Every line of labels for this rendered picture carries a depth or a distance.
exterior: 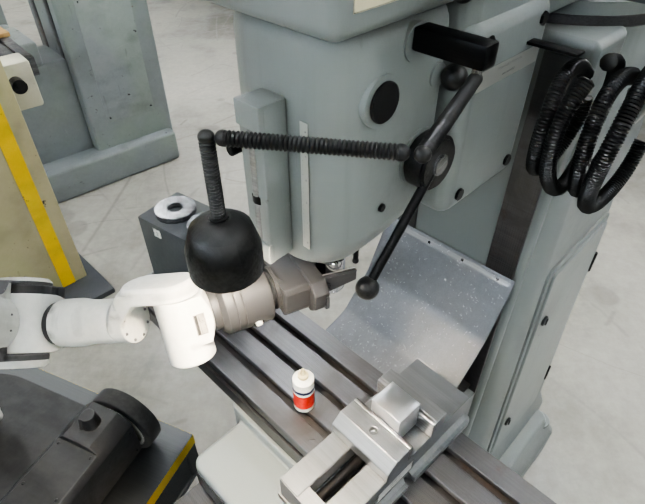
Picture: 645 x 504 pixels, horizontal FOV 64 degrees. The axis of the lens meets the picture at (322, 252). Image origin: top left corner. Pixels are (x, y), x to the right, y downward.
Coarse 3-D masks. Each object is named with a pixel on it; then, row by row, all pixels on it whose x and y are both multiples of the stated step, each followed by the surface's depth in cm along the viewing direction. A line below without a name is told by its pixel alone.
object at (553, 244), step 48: (624, 0) 77; (576, 48) 75; (624, 48) 82; (528, 96) 84; (624, 96) 86; (528, 144) 87; (576, 144) 86; (624, 144) 103; (480, 192) 99; (528, 192) 91; (480, 240) 105; (528, 240) 97; (576, 240) 110; (528, 288) 105; (576, 288) 130; (528, 336) 116; (480, 384) 126; (528, 384) 142; (480, 432) 138
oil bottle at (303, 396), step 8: (296, 376) 95; (304, 376) 94; (312, 376) 95; (296, 384) 94; (304, 384) 94; (312, 384) 94; (296, 392) 95; (304, 392) 94; (312, 392) 96; (296, 400) 97; (304, 400) 96; (312, 400) 98; (296, 408) 99; (304, 408) 98; (312, 408) 99
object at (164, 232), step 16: (176, 192) 122; (160, 208) 115; (176, 208) 117; (192, 208) 115; (208, 208) 117; (144, 224) 115; (160, 224) 113; (176, 224) 113; (160, 240) 115; (176, 240) 111; (160, 256) 119; (176, 256) 115; (160, 272) 124; (176, 272) 119
